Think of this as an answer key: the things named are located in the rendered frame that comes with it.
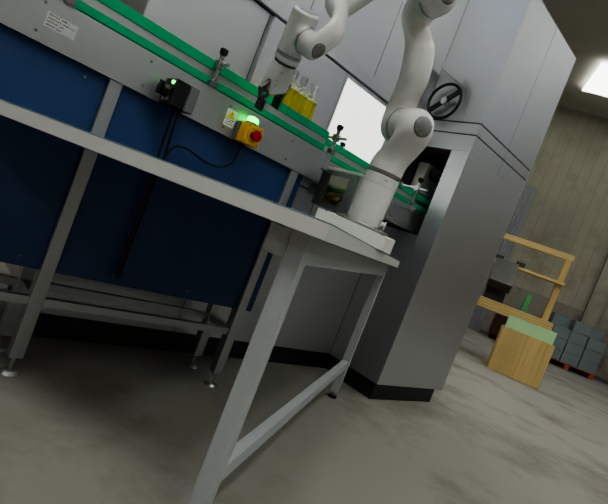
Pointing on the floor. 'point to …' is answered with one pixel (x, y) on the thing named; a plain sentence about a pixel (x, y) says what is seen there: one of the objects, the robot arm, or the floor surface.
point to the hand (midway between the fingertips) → (267, 105)
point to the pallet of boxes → (577, 345)
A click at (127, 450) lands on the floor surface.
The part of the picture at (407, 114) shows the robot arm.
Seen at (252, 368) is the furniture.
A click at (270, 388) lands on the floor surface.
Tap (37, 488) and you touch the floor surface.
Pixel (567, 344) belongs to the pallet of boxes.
